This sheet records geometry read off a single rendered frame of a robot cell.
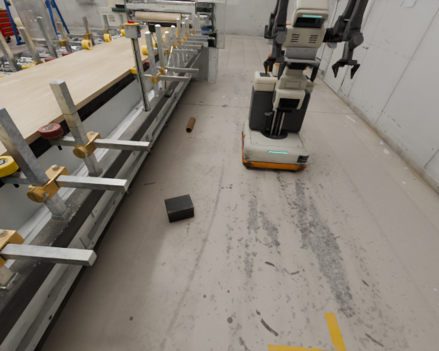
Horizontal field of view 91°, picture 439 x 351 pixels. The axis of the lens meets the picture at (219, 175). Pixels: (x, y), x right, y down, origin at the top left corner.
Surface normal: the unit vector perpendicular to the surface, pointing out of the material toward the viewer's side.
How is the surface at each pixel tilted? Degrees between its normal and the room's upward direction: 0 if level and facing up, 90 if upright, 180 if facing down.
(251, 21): 90
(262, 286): 0
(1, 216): 90
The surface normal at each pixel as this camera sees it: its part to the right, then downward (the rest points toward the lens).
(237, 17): -0.07, 0.64
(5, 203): 1.00, 0.07
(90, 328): 0.04, -0.77
